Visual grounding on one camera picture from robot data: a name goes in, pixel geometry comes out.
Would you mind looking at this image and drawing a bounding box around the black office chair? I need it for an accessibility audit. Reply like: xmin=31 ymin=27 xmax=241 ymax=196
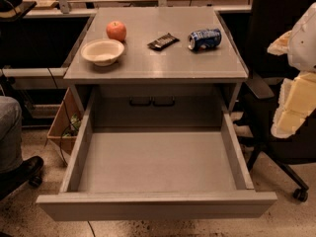
xmin=237 ymin=0 xmax=316 ymax=201

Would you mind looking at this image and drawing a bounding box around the dark snack bar wrapper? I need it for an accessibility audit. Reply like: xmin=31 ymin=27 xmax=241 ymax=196
xmin=147 ymin=33 xmax=179 ymax=51

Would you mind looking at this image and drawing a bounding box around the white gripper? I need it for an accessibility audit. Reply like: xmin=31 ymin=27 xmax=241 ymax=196
xmin=267 ymin=3 xmax=316 ymax=138

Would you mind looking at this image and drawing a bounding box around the blue pepsi can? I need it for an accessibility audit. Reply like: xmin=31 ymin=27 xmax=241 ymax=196
xmin=188 ymin=29 xmax=221 ymax=51

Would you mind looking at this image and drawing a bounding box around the red apple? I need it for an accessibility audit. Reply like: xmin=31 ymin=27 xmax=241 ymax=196
xmin=106 ymin=21 xmax=126 ymax=41

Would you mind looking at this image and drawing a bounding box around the grey drawer cabinet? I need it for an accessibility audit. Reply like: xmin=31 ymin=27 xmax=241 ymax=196
xmin=65 ymin=7 xmax=248 ymax=132

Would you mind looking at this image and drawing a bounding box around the black drawer handle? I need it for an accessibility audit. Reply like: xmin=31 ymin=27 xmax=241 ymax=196
xmin=129 ymin=97 xmax=152 ymax=107
xmin=152 ymin=96 xmax=175 ymax=107

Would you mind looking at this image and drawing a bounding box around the black right drawer handle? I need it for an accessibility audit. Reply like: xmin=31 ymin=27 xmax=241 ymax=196
xmin=152 ymin=96 xmax=175 ymax=107

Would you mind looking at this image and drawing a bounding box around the black left drawer handle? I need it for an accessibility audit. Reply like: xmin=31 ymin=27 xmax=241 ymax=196
xmin=129 ymin=97 xmax=152 ymax=107

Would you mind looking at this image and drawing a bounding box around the black shoe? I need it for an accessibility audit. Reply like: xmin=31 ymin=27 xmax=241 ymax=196
xmin=0 ymin=156 xmax=43 ymax=199

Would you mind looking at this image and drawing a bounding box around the cardboard box with items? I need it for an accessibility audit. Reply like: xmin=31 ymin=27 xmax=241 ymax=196
xmin=47 ymin=88 xmax=82 ymax=155

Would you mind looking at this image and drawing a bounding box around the grey open top drawer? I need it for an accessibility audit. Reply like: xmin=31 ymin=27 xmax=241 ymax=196
xmin=36 ymin=86 xmax=278 ymax=222

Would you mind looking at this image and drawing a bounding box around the person leg in jeans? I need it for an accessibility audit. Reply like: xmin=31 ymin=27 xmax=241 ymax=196
xmin=0 ymin=96 xmax=23 ymax=174

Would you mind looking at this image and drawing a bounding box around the white paper bowl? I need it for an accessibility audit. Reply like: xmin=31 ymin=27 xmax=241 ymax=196
xmin=81 ymin=39 xmax=124 ymax=66

